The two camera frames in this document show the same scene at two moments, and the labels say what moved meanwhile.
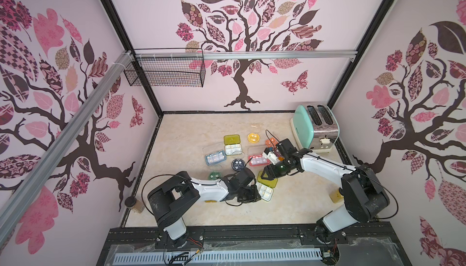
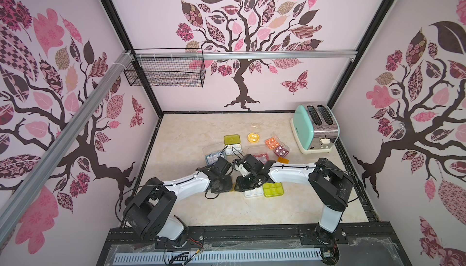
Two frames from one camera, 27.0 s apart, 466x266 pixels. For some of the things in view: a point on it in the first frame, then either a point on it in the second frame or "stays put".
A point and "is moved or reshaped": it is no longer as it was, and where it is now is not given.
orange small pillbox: x=268 y=143 stays put
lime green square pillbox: x=272 y=183 is moved or reshaped
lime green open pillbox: x=232 y=144 stays put
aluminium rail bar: x=187 y=54 stays put
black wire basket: x=167 y=67 stays put
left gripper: x=254 y=198 to x=229 y=187
